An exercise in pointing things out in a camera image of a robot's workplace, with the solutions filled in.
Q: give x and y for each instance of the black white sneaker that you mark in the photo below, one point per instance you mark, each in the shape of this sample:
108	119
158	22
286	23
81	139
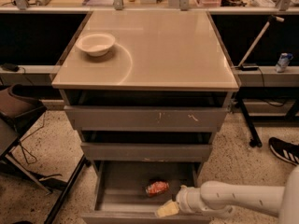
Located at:
285	151

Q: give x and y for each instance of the black table leg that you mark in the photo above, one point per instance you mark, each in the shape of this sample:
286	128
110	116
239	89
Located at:
255	140
69	185

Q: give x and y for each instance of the grey drawer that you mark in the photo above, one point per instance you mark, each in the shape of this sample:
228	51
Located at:
146	152
120	196
145	119

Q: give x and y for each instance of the white stick with black tip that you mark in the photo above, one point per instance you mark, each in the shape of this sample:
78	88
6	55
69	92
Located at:
270	20

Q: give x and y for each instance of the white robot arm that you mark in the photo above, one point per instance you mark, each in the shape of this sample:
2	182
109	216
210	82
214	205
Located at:
217	199

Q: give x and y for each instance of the blue white can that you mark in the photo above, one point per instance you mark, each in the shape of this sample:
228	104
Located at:
283	62

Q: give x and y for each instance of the white bowl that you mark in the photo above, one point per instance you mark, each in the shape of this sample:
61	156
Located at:
96	44

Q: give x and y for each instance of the black table leg left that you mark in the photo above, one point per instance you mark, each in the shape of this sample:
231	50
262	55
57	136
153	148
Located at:
69	185

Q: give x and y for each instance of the black table leg right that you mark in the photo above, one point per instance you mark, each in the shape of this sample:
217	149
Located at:
255	140

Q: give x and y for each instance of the top grey drawer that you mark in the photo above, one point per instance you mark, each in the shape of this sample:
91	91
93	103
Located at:
145	119

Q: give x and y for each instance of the bottom grey drawer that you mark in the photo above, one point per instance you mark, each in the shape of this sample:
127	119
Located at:
120	196

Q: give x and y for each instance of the grey drawer cabinet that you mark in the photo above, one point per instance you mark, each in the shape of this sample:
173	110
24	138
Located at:
160	59

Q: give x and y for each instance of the middle grey drawer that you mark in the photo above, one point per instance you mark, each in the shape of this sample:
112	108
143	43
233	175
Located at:
146	152

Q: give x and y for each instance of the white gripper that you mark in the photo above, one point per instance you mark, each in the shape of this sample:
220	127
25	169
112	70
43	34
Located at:
188	199

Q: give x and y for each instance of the dark chair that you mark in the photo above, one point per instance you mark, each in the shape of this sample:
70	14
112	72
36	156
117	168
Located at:
17	115

